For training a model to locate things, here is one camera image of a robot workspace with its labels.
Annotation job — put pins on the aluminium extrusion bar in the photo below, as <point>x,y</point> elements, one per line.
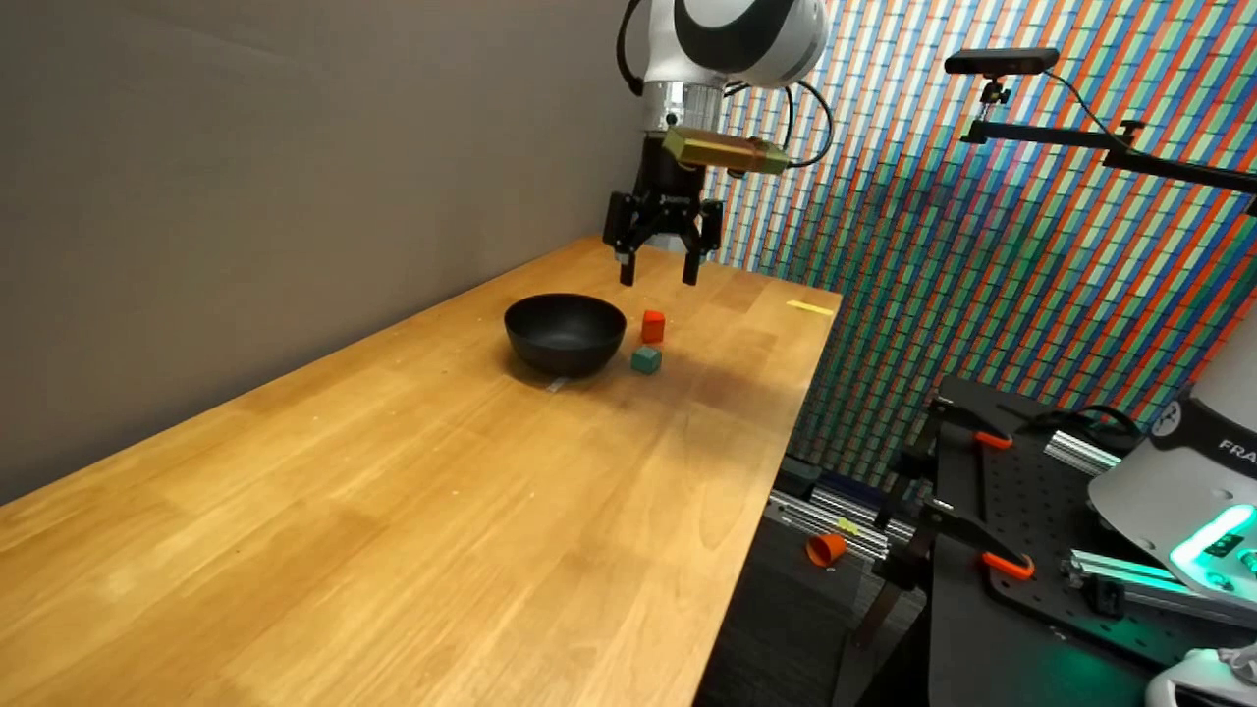
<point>1086,455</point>
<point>1140,577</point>

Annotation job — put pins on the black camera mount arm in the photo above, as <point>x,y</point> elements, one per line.
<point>1112,145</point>

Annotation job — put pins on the black bowl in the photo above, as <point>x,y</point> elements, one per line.
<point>563,340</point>

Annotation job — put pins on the striped aluminium rail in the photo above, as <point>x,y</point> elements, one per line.
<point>849,524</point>

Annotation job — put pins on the green block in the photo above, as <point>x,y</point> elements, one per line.
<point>646,365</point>

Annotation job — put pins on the yellow tape strip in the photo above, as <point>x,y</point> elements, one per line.
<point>810,310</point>

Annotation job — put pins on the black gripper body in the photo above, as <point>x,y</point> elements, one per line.
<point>664,202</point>

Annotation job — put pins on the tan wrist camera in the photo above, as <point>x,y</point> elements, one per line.
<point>727,155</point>

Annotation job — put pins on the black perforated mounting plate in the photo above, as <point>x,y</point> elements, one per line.
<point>1034,505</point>

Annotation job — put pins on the red block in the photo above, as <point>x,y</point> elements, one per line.
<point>653,328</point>

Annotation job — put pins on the black exterior camera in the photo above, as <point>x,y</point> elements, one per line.
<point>1002,62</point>

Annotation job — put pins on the wooden table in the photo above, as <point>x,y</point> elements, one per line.
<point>260,172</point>

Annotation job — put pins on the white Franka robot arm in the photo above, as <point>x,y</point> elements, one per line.
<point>753,33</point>

